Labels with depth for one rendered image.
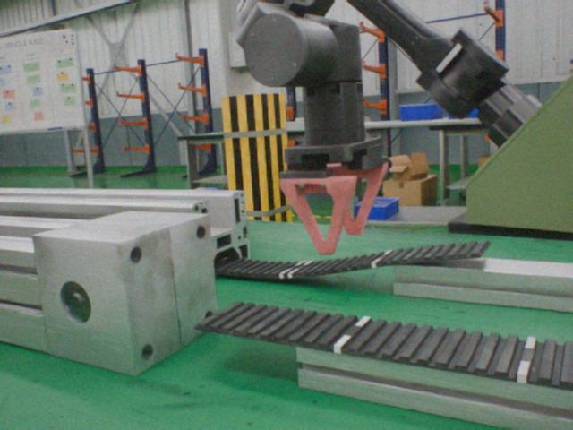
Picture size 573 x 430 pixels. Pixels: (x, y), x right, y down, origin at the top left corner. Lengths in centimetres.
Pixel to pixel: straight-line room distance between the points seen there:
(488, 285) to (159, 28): 1114
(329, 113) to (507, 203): 37
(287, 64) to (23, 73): 605
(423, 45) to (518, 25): 727
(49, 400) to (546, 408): 29
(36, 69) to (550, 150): 587
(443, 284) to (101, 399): 30
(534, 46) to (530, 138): 729
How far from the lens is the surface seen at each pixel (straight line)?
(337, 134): 51
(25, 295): 47
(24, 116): 646
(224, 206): 64
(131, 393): 38
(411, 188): 548
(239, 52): 387
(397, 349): 33
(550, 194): 79
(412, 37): 90
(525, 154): 79
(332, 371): 36
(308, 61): 45
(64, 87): 615
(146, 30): 1175
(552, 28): 805
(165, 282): 41
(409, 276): 52
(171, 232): 41
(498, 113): 89
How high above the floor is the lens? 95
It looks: 10 degrees down
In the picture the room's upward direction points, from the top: 4 degrees counter-clockwise
